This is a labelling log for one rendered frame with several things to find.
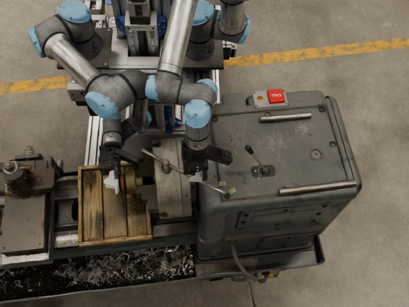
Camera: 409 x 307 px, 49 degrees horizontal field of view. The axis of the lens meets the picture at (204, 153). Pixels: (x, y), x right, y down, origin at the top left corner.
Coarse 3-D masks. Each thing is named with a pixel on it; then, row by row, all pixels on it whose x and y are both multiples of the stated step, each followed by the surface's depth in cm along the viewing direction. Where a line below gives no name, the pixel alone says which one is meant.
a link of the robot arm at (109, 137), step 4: (112, 132) 183; (104, 136) 184; (108, 136) 183; (112, 136) 183; (116, 136) 183; (120, 136) 185; (104, 140) 183; (108, 140) 182; (112, 140) 182; (116, 140) 183; (120, 140) 184
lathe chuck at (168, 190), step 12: (168, 144) 171; (168, 156) 166; (156, 168) 164; (156, 180) 163; (168, 180) 164; (156, 192) 164; (168, 192) 164; (180, 192) 165; (168, 204) 166; (180, 204) 167; (168, 216) 172; (180, 216) 175
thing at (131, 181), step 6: (120, 174) 176; (126, 174) 175; (132, 174) 175; (120, 180) 174; (126, 180) 174; (132, 180) 174; (138, 180) 175; (120, 186) 174; (126, 186) 175; (132, 186) 174
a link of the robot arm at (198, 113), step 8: (192, 104) 130; (200, 104) 130; (208, 104) 134; (184, 112) 130; (192, 112) 128; (200, 112) 128; (208, 112) 129; (184, 120) 131; (192, 120) 128; (200, 120) 128; (208, 120) 130; (192, 128) 131; (200, 128) 131; (208, 128) 133; (192, 136) 134; (200, 136) 133; (208, 136) 136
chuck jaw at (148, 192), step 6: (138, 186) 175; (144, 186) 175; (150, 186) 175; (138, 192) 174; (144, 192) 174; (150, 192) 174; (144, 198) 172; (150, 198) 172; (156, 198) 172; (150, 204) 171; (156, 204) 171; (150, 210) 171; (156, 210) 171
